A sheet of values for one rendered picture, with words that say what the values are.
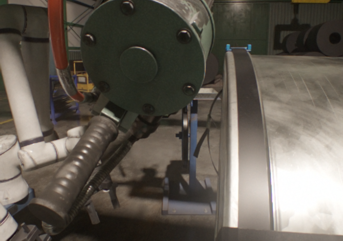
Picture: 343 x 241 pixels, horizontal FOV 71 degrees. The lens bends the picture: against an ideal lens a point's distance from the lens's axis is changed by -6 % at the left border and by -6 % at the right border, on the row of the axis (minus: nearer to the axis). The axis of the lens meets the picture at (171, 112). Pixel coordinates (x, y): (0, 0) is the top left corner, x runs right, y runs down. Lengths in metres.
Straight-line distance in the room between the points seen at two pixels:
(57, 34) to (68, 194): 0.15
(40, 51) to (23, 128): 0.36
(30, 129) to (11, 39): 0.35
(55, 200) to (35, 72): 1.00
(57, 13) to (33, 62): 1.01
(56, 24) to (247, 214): 0.25
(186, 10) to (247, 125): 0.16
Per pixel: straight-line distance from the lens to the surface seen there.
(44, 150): 1.04
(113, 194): 1.08
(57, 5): 0.22
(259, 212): 0.29
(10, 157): 1.30
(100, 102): 0.38
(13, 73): 1.08
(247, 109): 0.36
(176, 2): 0.28
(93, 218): 1.00
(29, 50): 1.22
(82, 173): 0.29
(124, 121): 0.38
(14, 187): 1.35
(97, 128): 0.32
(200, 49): 0.26
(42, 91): 1.26
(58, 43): 0.23
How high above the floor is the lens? 1.36
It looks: 12 degrees down
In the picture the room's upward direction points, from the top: straight up
